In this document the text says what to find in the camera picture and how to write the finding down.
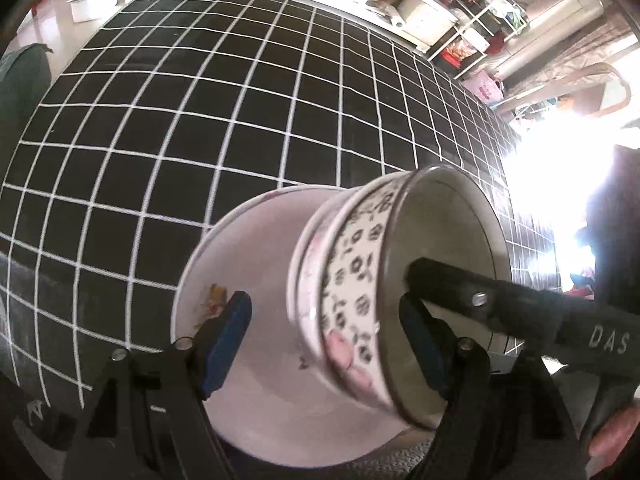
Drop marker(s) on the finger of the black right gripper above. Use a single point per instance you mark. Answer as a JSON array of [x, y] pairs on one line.
[[504, 307]]

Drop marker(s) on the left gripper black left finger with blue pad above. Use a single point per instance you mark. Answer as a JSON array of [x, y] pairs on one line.
[[146, 417]]

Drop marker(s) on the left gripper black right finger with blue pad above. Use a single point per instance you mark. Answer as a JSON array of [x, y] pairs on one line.
[[495, 426]]

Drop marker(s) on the white plate cartoon bear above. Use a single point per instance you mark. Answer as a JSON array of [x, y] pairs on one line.
[[273, 405]]

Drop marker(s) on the black floral patterned bowl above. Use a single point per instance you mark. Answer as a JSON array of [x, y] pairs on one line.
[[443, 215]]

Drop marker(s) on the cream white bowl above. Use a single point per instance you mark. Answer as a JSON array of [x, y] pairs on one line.
[[343, 287]]

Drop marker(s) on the person's right hand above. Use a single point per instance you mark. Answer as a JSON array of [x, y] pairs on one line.
[[612, 438]]

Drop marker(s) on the pink bag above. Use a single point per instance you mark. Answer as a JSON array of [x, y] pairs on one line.
[[485, 88]]

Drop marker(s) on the white metal shelf rack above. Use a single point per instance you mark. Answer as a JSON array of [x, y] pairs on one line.
[[483, 28]]

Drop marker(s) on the black white grid tablecloth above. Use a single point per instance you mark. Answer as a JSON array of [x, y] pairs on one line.
[[175, 112]]

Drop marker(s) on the paper roll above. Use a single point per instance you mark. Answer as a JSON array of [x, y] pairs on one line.
[[395, 18]]

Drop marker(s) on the green chair cover gold crown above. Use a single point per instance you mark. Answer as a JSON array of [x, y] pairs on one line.
[[25, 79]]

